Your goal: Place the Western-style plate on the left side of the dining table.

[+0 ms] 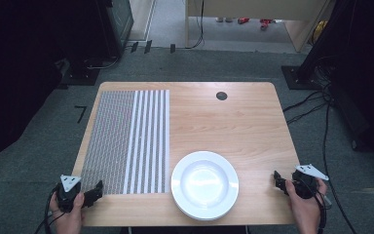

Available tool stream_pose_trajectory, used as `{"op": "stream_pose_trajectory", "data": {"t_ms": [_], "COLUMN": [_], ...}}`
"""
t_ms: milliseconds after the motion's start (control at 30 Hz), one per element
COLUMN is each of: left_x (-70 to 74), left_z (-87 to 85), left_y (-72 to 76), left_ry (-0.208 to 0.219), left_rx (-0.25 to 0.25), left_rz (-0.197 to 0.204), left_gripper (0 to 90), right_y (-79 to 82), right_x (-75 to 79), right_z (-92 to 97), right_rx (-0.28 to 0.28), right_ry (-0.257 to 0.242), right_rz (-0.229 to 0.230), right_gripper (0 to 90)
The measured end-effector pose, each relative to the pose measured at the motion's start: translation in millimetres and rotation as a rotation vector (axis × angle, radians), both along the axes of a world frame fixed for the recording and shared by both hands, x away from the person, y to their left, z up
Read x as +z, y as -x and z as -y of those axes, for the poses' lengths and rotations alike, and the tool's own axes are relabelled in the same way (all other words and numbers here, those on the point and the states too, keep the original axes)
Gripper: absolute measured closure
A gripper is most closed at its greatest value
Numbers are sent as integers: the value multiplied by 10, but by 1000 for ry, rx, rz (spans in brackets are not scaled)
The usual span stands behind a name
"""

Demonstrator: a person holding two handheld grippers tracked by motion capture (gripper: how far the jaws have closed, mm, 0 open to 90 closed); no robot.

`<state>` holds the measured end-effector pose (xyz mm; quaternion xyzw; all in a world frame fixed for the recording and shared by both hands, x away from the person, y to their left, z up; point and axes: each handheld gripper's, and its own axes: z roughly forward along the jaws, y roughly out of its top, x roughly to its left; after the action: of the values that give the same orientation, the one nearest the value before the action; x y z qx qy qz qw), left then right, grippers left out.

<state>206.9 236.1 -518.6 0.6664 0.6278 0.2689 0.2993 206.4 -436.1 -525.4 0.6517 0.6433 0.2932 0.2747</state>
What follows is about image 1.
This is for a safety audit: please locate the person's left hand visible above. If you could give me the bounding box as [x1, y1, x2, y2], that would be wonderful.
[49, 191, 86, 234]

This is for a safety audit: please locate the light wooden desk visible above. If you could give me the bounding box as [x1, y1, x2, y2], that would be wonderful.
[184, 0, 336, 54]

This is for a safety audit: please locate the yellow cable coil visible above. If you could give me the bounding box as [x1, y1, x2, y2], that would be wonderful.
[311, 19, 329, 46]

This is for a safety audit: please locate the long black floor cable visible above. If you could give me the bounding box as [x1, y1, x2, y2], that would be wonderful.
[320, 94, 358, 234]

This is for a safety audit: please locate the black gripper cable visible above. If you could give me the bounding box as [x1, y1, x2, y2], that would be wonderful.
[33, 184, 66, 234]
[300, 177, 333, 234]

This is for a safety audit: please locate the grey striped woven placemat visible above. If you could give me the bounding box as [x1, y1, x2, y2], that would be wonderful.
[80, 90, 171, 196]

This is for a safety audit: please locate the black hanging cable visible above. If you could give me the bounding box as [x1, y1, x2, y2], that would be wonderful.
[184, 0, 206, 51]

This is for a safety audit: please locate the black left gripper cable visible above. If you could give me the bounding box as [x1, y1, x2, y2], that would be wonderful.
[33, 184, 66, 234]

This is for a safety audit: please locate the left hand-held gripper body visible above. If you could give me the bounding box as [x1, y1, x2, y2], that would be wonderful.
[56, 175, 94, 215]

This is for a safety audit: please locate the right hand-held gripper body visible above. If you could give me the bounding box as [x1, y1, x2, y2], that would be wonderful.
[290, 163, 330, 200]

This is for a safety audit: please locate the black floor cable bundle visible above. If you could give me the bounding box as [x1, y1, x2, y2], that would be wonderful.
[281, 82, 334, 126]

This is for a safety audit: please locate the person's right hand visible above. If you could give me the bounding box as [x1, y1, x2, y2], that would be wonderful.
[284, 177, 328, 234]

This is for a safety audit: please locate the black stand base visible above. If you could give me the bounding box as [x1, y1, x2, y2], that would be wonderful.
[280, 64, 323, 91]
[65, 58, 102, 87]

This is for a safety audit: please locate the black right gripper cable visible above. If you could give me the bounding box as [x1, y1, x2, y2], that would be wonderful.
[300, 177, 333, 234]

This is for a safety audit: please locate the dark glass cabinet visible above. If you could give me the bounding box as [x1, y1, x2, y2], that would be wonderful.
[103, 0, 135, 60]

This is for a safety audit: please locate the white round plate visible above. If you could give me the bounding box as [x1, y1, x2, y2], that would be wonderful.
[174, 204, 237, 222]
[170, 150, 241, 218]

